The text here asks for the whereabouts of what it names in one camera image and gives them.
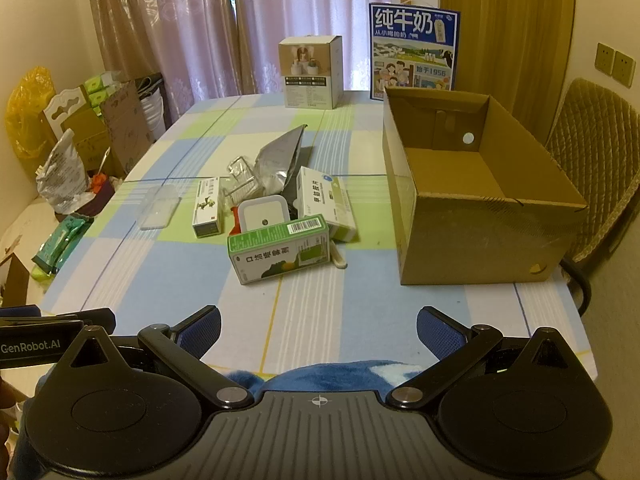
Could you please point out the small white plant-print box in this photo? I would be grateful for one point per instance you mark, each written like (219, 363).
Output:
(207, 220)

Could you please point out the large green medicine box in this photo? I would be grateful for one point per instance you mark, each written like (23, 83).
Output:
(270, 260)

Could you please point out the small red orange item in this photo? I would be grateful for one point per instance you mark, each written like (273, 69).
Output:
(99, 181)

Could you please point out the white printed plastic bag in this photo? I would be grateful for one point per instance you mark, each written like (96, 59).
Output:
(62, 175)

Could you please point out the chair with quilted beige cover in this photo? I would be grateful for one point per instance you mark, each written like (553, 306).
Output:
(595, 135)

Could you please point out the maroon container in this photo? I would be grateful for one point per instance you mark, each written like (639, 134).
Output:
(100, 202)

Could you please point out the white stacked containers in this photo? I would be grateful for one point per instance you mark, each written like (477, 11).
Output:
(151, 117)

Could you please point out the golden brown curtain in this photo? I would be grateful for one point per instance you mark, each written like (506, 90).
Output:
(500, 25)

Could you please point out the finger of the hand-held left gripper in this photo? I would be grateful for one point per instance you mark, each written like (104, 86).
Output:
(95, 320)
(40, 325)

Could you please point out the white plastic spoon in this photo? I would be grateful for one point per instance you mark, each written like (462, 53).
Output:
(337, 257)

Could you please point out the printed brown cardboard box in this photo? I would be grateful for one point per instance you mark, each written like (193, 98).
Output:
(122, 120)

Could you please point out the teal green packet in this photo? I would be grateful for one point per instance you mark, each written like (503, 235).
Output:
(60, 245)

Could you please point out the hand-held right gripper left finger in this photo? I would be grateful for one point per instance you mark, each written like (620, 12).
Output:
(202, 332)

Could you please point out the dark bag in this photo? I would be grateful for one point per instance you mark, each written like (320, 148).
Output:
(147, 85)

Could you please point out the stack of green packs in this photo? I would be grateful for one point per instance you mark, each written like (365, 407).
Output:
(100, 90)

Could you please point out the yellow plastic bag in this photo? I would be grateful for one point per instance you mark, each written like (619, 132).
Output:
(25, 110)

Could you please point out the white square plastic case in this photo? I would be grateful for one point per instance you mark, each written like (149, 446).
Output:
(262, 215)

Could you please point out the pink patterned curtain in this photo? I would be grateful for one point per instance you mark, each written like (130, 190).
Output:
(200, 20)

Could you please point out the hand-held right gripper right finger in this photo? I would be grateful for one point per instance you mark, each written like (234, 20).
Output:
(440, 332)

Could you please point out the red packet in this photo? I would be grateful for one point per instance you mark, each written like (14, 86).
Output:
(233, 217)

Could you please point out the beige wall socket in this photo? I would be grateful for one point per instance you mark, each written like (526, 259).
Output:
(625, 67)
(605, 57)

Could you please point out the small brown box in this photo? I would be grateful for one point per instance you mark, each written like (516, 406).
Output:
(15, 280)

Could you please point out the clear phone case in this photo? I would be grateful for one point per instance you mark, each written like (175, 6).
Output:
(160, 207)

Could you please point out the blue milk carton box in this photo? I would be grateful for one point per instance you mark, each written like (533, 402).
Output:
(412, 50)

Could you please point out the white beige product box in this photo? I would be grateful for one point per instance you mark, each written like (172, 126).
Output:
(305, 75)

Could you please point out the plain brown cardboard box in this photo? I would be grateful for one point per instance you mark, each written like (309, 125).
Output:
(85, 140)

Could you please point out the white green medicine box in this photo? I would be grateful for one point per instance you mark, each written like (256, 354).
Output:
(325, 200)

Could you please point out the silver foil bag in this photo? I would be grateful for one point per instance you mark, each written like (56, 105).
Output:
(280, 155)

